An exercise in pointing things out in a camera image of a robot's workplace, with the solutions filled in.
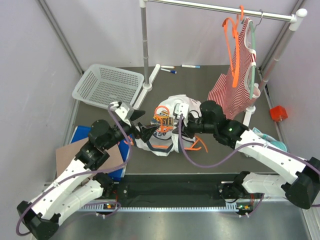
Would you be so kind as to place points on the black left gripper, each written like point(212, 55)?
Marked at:
point(145, 134)

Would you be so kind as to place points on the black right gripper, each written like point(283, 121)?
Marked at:
point(187, 130)

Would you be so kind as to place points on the orange hanger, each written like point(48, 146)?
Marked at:
point(163, 141)
point(234, 64)

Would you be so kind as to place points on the white printed tank top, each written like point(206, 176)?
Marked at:
point(181, 98)

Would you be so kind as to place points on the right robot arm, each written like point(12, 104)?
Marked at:
point(296, 179)

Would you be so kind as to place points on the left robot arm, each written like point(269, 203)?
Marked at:
point(83, 180)

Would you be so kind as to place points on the red striped tank top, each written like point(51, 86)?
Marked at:
point(236, 90)

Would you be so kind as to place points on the green hanger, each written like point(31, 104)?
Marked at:
point(253, 48)

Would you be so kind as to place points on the white perforated plastic basket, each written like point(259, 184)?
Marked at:
point(101, 85)

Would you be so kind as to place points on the white marker blue cap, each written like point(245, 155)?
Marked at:
point(168, 70)

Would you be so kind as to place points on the white marker orange cap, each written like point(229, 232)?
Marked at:
point(167, 67)

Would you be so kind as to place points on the white marker blue tip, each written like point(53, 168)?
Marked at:
point(190, 66)

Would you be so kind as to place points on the brown cardboard sheet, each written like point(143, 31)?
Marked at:
point(65, 154)

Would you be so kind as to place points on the red cube block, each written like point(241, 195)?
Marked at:
point(278, 113)

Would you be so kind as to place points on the teal cat ear headphones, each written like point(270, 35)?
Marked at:
point(264, 138)

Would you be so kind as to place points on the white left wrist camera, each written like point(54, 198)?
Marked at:
point(123, 110)

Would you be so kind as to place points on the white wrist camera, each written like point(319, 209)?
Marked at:
point(123, 110)
point(181, 112)

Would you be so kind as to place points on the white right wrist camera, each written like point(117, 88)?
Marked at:
point(181, 112)

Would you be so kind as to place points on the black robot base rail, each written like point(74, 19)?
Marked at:
point(175, 190)

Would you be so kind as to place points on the grey slotted cable duct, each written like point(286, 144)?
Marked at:
point(108, 208)

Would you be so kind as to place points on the grey aluminium frame post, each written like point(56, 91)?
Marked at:
point(61, 36)

